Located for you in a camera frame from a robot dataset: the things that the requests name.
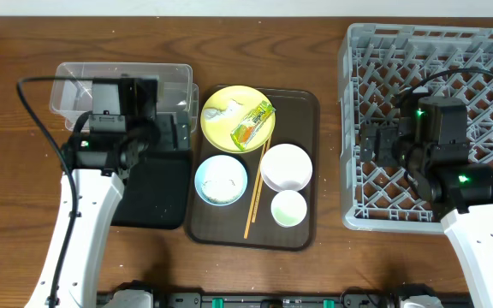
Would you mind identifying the grey dishwasher rack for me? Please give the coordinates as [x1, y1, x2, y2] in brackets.
[337, 23, 493, 234]

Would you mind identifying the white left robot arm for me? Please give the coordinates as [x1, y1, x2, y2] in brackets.
[28, 75, 192, 307]

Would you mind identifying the wooden chopstick left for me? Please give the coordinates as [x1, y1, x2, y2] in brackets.
[243, 141, 267, 240]

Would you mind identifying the wooden chopstick right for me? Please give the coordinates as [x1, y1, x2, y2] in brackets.
[251, 136, 272, 223]

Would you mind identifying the clear plastic bin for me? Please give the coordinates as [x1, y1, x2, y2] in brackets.
[49, 62, 199, 131]

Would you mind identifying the light blue bowl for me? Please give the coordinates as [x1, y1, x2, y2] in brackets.
[194, 155, 248, 206]

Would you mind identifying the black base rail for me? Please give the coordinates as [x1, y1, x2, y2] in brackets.
[96, 281, 473, 308]

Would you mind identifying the yellow plate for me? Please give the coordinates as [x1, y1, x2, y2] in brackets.
[200, 86, 276, 153]

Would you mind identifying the dark brown serving tray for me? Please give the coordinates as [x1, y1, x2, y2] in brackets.
[185, 88, 319, 252]

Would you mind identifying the wooden chopstick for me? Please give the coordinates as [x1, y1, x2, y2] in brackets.
[243, 141, 267, 240]
[251, 136, 272, 223]

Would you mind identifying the pink white bowl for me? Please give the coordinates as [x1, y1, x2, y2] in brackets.
[260, 144, 313, 192]

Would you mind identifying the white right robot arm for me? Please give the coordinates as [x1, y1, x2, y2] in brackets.
[359, 96, 493, 307]

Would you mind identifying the green snack wrapper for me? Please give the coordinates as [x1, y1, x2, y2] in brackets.
[230, 101, 276, 151]

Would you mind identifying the black square tray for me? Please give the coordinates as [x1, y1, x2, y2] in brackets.
[111, 150, 192, 229]

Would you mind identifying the white tissue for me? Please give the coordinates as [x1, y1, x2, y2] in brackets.
[203, 99, 243, 121]

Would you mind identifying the pile of rice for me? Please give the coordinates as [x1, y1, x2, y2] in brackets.
[200, 170, 244, 205]

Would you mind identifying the small white cup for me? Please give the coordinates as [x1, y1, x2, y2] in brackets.
[270, 190, 307, 228]

